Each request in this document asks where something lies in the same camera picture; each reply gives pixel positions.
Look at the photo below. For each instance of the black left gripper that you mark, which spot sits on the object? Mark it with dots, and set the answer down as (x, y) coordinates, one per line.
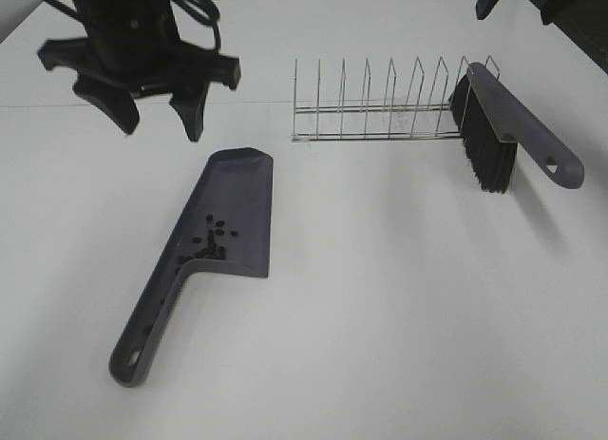
(182, 68)

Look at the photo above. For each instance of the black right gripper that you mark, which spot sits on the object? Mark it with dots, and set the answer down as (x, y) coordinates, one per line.
(560, 0)

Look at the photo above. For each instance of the purple hand brush black bristles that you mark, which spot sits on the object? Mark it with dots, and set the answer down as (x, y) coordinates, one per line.
(494, 124)

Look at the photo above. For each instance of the purple plastic dustpan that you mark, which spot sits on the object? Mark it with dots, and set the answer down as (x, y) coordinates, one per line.
(236, 184)

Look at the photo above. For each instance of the pile of coffee beans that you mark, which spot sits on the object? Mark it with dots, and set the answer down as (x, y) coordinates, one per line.
(195, 238)

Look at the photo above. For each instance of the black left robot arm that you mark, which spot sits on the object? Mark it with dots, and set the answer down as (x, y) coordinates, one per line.
(139, 48)

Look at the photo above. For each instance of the metal wire dish rack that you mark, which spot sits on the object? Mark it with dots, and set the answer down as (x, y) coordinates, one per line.
(329, 105)

